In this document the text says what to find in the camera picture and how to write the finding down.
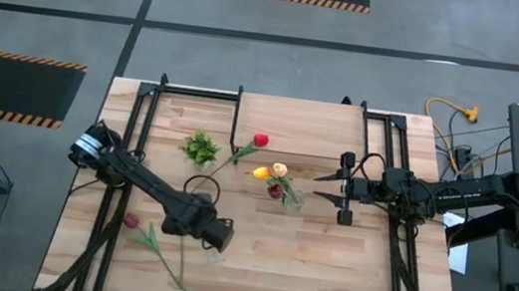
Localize dark red artificial tulip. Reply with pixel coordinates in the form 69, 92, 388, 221
113, 211, 208, 291

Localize wooden shelf with black legs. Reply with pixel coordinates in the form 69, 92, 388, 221
226, 84, 378, 182

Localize peach artificial tulip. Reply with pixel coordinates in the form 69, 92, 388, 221
267, 161, 298, 204

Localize clear glass vase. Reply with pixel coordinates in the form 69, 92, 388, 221
280, 188, 308, 215
204, 248, 226, 266

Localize green potted plant white pot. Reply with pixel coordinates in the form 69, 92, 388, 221
176, 127, 225, 174

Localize bright red artificial tulip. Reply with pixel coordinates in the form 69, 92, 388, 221
190, 125, 271, 202

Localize white paper sheet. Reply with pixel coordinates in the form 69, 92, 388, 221
433, 210, 475, 275

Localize maroon artificial tulip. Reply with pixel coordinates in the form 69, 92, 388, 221
265, 181, 294, 205

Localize yellow artificial tulip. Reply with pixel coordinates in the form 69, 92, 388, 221
248, 163, 296, 202

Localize black diagonal desk bar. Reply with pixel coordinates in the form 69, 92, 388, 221
441, 197, 519, 257

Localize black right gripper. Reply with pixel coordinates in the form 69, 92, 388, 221
307, 146, 388, 231

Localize black aluminium table frame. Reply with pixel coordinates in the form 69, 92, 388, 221
33, 59, 490, 291

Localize yellow extension cable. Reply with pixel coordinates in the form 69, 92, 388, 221
417, 95, 482, 170

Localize black power strip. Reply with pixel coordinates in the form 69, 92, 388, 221
452, 145, 474, 169

